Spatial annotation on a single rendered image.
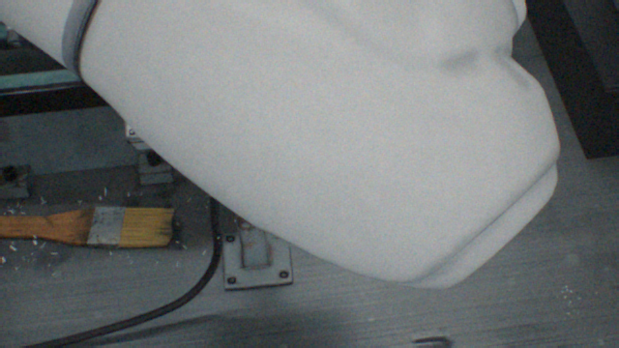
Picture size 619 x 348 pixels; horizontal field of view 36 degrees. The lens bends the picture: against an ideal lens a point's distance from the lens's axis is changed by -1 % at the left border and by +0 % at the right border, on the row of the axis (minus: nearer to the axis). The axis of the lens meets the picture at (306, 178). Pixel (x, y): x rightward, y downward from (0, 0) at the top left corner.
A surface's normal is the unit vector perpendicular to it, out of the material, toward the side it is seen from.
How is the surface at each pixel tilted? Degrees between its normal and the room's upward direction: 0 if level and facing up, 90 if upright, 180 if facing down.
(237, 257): 0
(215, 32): 41
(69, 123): 90
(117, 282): 0
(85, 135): 90
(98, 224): 0
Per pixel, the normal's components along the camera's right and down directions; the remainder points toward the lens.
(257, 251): 0.08, 0.75
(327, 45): 0.01, -0.14
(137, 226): -0.04, -0.64
